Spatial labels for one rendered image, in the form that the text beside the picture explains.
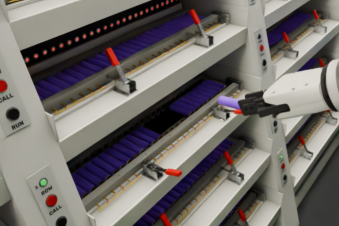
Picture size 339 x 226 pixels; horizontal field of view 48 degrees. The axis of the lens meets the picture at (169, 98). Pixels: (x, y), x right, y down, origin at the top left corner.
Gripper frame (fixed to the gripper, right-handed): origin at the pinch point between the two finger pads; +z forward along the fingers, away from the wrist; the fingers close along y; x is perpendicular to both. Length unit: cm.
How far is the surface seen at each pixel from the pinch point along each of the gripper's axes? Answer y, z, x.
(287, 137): -42, 24, 29
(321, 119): -84, 34, 43
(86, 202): 26.9, 23.6, 3.2
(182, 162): 5.5, 19.4, 8.4
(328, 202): -54, 27, 62
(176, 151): 3.2, 22.2, 6.7
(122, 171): 17.1, 23.9, 3.0
